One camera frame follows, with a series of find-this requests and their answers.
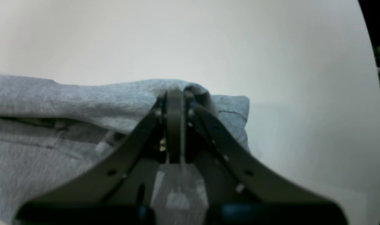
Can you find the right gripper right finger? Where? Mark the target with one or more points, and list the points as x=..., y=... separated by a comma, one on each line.
x=240, y=189

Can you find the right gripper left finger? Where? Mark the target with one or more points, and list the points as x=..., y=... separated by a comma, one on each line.
x=119, y=189

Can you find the grey T-shirt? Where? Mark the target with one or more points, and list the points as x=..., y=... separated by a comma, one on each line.
x=50, y=133

